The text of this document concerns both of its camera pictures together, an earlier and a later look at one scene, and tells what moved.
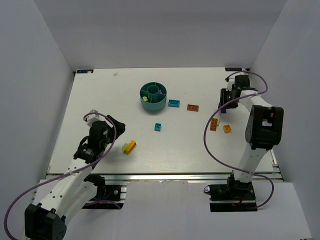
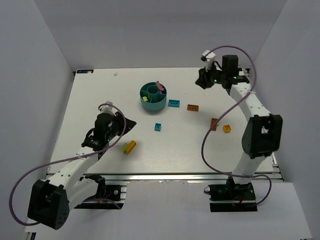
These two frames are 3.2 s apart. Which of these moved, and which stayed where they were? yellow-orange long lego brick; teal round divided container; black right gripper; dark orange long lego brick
Moved: black right gripper
Stayed: dark orange long lego brick; yellow-orange long lego brick; teal round divided container
